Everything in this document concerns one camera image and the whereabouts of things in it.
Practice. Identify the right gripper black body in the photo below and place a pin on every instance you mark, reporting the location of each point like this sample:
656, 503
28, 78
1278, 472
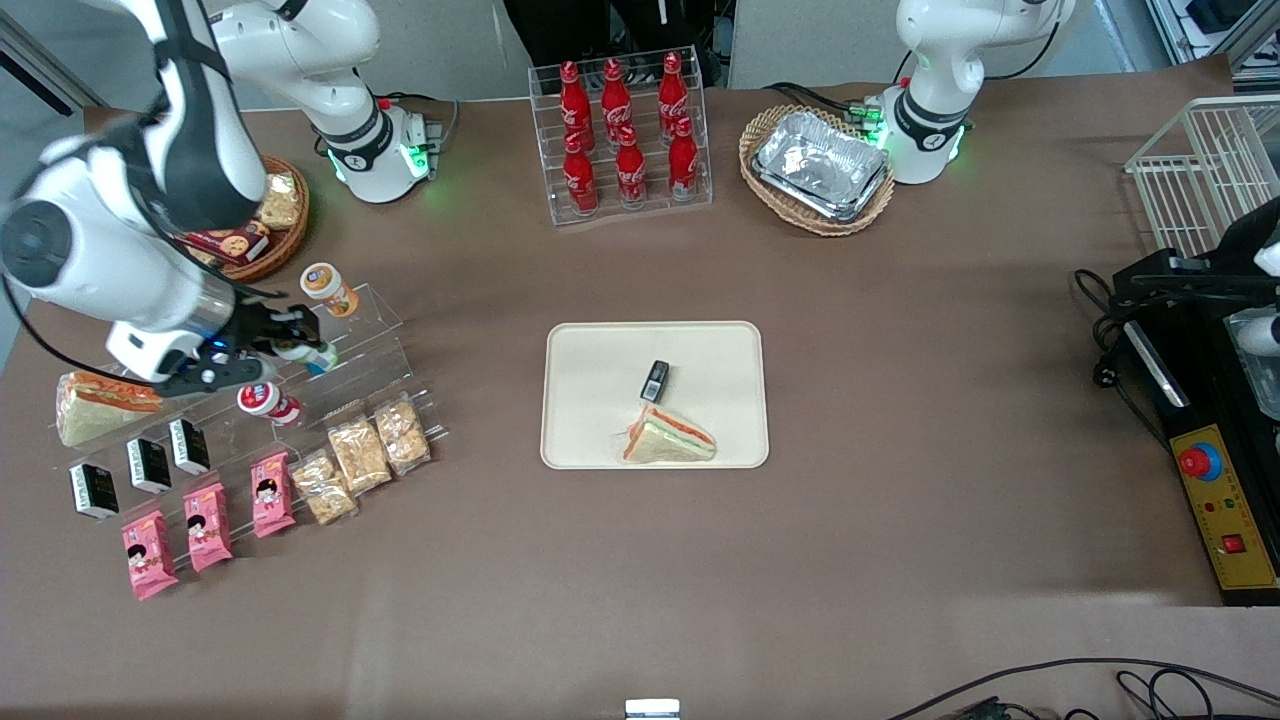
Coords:
253, 325

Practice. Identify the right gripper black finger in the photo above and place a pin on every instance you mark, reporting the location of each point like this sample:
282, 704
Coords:
270, 358
303, 327

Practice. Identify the green cap gum bottle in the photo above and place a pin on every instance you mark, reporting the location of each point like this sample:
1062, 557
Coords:
308, 358

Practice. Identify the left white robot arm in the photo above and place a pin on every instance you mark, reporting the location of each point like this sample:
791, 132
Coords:
940, 60

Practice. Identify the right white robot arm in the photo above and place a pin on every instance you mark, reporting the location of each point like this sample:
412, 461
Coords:
100, 250

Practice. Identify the red cap gum bottle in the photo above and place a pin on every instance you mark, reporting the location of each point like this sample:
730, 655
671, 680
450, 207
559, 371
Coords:
265, 400

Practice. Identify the orange cap gum bottle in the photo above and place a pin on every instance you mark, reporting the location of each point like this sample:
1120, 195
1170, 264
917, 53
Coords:
328, 288

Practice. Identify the cream plastic tray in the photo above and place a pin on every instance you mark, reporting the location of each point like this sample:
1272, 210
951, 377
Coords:
600, 420

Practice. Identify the clear acrylic stepped shelf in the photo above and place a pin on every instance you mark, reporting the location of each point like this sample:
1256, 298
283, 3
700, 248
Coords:
370, 345

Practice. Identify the wicker basket with snacks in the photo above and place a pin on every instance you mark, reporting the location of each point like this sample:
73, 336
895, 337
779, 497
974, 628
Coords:
285, 250

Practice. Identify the red cookie box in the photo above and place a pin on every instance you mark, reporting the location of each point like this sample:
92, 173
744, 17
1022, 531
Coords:
232, 243

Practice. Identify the small black card box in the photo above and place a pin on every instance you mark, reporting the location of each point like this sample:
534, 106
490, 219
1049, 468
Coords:
189, 446
93, 490
655, 380
149, 466

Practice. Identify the clear bag nut brittle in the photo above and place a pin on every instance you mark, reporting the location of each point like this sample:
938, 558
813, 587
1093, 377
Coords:
358, 455
402, 433
280, 202
322, 488

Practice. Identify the pink snack packet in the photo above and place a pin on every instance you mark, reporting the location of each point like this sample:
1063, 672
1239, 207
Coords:
149, 555
272, 495
207, 527

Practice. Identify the clear plastic container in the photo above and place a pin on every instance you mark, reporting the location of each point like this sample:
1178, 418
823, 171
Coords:
1255, 385

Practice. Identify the black machine yellow control panel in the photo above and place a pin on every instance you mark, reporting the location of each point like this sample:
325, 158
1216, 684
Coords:
1215, 400

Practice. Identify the triangular wrapped sandwich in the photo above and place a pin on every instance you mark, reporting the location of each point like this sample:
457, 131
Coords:
665, 440
95, 415

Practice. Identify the red emergency stop button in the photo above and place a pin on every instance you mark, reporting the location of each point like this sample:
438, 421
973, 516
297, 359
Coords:
1197, 461

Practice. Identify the clear acrylic bottle rack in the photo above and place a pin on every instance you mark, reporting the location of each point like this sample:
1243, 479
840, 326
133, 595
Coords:
545, 150

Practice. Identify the red cola bottle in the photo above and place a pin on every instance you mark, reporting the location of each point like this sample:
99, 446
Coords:
630, 170
573, 100
683, 160
615, 95
580, 178
673, 90

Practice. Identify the person in dark clothes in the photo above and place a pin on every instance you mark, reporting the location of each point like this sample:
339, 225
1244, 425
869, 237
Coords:
570, 25

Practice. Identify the aluminium foil container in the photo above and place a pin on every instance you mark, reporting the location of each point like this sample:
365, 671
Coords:
820, 165

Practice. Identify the wicker basket with foil containers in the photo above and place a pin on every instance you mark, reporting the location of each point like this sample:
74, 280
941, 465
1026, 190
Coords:
765, 205

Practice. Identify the small white device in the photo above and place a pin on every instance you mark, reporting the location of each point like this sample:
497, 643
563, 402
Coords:
652, 710

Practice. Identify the aluminium frame shelf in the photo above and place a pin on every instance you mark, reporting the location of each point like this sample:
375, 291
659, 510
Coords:
1210, 30

